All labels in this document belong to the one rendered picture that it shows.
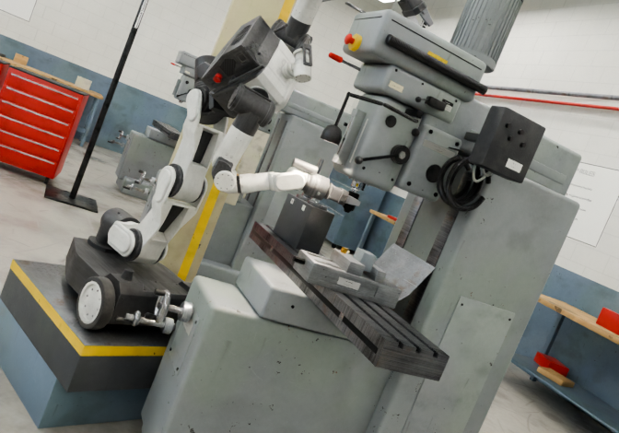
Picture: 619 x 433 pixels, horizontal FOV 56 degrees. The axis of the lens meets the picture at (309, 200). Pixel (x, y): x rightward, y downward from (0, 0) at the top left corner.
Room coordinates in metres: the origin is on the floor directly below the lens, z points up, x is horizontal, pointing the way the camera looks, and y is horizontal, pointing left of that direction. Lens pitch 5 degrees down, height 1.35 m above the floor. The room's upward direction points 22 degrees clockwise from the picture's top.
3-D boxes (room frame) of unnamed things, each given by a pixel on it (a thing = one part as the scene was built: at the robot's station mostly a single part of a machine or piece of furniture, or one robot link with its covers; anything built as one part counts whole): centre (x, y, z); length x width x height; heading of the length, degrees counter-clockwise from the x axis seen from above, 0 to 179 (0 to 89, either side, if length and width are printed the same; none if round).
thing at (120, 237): (2.54, 0.64, 0.68); 0.21 x 0.20 x 0.13; 48
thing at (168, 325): (2.10, 0.39, 0.53); 0.22 x 0.06 x 0.06; 115
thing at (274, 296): (2.20, -0.15, 0.81); 0.50 x 0.35 x 0.12; 115
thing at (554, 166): (2.42, -0.60, 1.66); 0.80 x 0.23 x 0.20; 115
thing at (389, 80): (2.22, -0.18, 1.68); 0.34 x 0.24 x 0.10; 115
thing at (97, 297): (2.16, 0.61, 0.50); 0.20 x 0.05 x 0.20; 48
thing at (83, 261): (2.52, 0.61, 0.59); 0.64 x 0.52 x 0.33; 48
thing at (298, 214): (2.48, -0.01, 1.05); 0.22 x 0.12 x 0.20; 34
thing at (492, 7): (2.31, -0.37, 2.05); 0.20 x 0.20 x 0.32
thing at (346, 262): (1.97, -0.20, 1.04); 0.15 x 0.06 x 0.04; 23
